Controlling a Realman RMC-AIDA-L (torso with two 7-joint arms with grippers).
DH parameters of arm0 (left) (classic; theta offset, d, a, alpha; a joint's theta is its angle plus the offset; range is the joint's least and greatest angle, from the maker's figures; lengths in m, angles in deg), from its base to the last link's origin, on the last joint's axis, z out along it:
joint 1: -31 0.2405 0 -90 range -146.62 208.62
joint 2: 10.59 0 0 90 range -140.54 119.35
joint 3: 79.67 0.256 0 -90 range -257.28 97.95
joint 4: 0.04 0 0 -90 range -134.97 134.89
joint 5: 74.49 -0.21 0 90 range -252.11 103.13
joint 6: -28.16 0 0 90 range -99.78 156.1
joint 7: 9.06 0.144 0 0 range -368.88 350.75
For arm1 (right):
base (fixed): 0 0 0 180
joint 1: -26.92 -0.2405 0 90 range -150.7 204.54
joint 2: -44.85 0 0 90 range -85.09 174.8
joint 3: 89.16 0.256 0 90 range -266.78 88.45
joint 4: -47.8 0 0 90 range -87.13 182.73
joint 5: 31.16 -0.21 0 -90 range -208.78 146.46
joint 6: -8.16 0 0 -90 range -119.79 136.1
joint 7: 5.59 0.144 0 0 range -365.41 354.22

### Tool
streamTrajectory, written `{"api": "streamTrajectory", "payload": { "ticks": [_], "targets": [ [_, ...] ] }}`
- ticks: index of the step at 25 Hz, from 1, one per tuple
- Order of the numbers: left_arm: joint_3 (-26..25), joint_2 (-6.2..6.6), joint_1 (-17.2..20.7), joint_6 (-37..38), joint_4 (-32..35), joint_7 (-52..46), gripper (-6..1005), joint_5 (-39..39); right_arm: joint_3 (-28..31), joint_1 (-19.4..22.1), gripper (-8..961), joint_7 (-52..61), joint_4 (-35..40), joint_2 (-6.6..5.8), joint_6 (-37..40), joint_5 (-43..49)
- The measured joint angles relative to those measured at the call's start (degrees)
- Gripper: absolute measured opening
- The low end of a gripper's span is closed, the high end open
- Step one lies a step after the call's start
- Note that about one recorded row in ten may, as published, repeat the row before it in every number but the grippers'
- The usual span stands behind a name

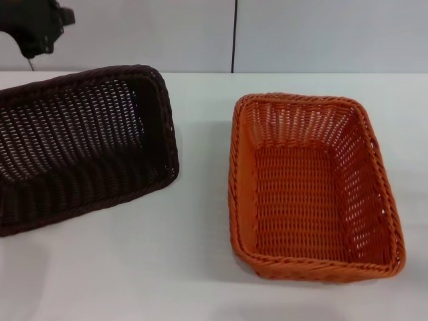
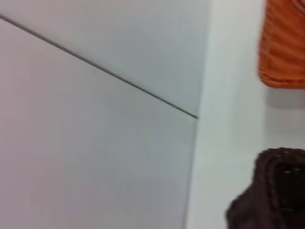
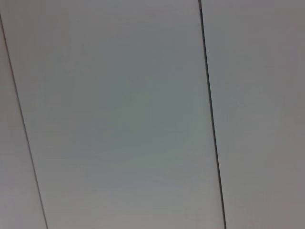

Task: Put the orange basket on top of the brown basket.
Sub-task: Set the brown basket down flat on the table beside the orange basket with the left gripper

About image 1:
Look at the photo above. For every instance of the orange woven basket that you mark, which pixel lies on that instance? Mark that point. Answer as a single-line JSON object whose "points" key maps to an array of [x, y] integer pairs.
{"points": [[311, 207]]}

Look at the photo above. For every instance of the dark brown woven basket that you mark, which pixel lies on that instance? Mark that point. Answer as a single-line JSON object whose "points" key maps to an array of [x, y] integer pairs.
{"points": [[83, 133]]}

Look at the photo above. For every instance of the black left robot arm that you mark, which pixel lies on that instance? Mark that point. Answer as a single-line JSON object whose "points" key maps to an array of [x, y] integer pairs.
{"points": [[36, 23]]}

